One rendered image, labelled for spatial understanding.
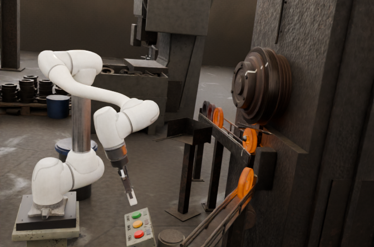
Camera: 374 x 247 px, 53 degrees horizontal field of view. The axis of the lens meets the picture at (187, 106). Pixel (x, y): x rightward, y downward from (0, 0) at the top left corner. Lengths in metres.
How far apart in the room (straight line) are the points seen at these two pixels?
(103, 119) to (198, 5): 3.50
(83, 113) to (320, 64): 1.23
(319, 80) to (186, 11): 3.09
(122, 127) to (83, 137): 0.59
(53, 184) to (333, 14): 1.61
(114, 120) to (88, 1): 10.68
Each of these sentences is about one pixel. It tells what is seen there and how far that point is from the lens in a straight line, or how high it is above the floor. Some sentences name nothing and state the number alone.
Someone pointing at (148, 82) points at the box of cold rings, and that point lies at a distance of 4.58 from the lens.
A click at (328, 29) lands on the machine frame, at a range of 1.96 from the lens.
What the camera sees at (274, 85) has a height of 1.16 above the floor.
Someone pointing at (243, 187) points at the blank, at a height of 0.72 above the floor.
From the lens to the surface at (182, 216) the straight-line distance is 2.98.
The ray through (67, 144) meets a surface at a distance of 3.07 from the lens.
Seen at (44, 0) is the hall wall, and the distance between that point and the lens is 12.26.
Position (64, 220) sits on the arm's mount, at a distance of 2.13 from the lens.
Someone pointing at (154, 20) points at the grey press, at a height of 1.40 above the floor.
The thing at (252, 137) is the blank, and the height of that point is 0.81.
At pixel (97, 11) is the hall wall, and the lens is 12.12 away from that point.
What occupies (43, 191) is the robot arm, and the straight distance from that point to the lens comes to 2.11.
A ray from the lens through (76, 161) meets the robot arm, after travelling 2.14.
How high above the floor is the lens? 1.48
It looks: 13 degrees down
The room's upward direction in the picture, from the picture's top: 6 degrees clockwise
